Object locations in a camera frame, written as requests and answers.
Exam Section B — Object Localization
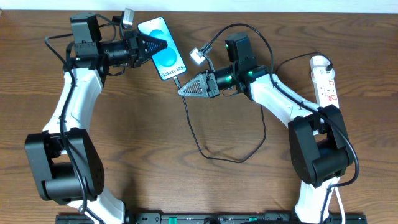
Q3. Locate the blue smartphone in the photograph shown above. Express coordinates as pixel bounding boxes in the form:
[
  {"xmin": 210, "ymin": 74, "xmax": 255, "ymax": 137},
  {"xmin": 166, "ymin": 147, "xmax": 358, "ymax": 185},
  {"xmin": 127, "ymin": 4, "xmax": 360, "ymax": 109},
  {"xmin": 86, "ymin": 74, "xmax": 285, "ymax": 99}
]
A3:
[{"xmin": 137, "ymin": 16, "xmax": 188, "ymax": 82}]

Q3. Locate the black charging cable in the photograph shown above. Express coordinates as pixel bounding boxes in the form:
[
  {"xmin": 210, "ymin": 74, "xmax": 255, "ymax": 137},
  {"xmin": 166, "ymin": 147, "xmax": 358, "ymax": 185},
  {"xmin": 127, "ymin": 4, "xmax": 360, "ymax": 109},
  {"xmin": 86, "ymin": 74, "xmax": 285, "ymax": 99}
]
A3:
[{"xmin": 172, "ymin": 52, "xmax": 333, "ymax": 164}]

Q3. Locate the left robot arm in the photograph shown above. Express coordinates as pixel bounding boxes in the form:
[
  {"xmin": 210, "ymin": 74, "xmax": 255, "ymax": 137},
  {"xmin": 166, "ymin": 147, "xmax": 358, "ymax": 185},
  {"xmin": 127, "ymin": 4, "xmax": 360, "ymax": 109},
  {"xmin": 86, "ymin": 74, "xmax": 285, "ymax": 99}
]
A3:
[{"xmin": 25, "ymin": 9, "xmax": 167, "ymax": 223}]

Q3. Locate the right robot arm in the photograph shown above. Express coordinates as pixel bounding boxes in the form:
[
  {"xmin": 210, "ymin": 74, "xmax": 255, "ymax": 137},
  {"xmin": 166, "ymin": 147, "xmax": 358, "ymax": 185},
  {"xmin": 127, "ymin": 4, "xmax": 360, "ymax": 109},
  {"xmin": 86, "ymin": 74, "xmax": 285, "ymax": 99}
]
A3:
[{"xmin": 178, "ymin": 32, "xmax": 358, "ymax": 223}]

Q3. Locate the white USB charger adapter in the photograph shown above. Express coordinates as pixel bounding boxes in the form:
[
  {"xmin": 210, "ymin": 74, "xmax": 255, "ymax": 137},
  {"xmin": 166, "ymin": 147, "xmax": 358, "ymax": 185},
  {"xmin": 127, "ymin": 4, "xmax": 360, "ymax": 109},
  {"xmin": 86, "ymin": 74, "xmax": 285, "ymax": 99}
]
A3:
[{"xmin": 310, "ymin": 55, "xmax": 333, "ymax": 75}]

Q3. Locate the white power strip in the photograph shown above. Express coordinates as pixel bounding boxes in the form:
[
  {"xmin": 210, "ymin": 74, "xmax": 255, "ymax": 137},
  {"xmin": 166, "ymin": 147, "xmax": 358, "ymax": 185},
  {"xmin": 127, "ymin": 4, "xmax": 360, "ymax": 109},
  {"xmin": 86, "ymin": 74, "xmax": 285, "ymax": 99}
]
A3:
[{"xmin": 311, "ymin": 66, "xmax": 340, "ymax": 108}]

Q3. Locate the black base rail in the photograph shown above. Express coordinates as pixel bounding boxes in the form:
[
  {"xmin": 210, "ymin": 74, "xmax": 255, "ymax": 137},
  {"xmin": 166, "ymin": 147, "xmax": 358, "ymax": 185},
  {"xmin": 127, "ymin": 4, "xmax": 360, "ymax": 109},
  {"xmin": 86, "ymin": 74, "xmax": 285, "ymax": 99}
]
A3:
[{"xmin": 55, "ymin": 213, "xmax": 368, "ymax": 224}]

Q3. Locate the white power strip cord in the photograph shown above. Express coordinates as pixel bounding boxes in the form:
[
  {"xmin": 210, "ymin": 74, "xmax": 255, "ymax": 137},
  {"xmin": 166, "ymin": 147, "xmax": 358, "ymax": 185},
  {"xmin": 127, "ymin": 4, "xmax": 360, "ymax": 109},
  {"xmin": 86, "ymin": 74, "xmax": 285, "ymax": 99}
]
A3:
[{"xmin": 326, "ymin": 185, "xmax": 346, "ymax": 224}]

